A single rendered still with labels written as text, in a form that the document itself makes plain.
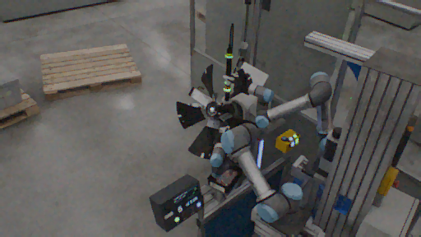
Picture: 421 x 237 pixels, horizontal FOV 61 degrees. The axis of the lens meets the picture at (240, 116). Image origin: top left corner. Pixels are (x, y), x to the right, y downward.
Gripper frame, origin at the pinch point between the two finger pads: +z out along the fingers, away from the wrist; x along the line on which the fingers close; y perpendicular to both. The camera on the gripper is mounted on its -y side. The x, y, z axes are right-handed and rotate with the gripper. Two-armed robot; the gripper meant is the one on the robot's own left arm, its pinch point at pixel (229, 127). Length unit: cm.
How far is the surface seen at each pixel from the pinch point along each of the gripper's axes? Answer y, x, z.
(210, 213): 5, 32, -48
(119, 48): 222, 76, 277
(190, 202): 10, 0, -66
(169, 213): 18, -1, -77
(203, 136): 19.7, 10.1, 2.2
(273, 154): -26, 84, 70
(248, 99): -9.0, 0.0, 36.6
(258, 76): -16, -14, 48
